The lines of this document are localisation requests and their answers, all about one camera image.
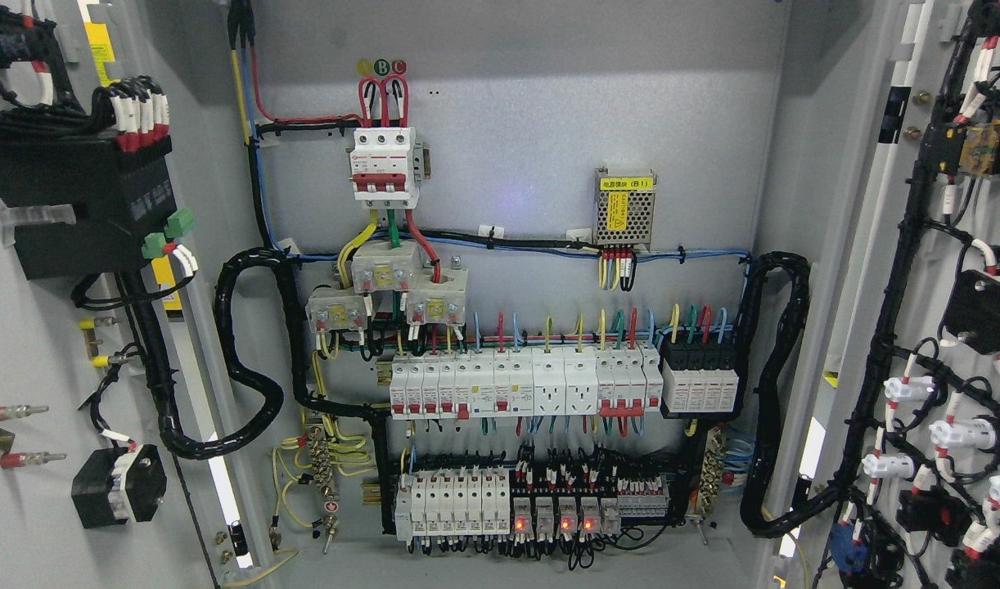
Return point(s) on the yellow terminal post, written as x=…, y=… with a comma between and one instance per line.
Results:
x=106, y=337

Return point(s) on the brass ground terminal bar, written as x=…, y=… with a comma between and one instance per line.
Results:
x=322, y=471

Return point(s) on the black digital power meter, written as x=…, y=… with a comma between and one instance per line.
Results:
x=87, y=206

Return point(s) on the grey cabinet door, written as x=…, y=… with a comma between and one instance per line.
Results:
x=888, y=473
x=209, y=529

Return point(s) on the white socket breaker row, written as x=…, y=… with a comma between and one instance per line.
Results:
x=530, y=382

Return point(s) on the grey current transformers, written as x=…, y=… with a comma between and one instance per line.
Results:
x=399, y=274

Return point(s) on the lower relay terminal row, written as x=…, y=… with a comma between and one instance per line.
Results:
x=540, y=504

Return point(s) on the left door rotary selector switch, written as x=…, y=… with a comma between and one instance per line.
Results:
x=115, y=486

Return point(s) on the black white surge protector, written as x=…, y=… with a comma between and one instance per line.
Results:
x=699, y=380

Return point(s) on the main three pole breaker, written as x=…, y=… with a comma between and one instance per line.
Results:
x=387, y=165

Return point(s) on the metal mesh power supply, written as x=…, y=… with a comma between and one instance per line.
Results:
x=624, y=207

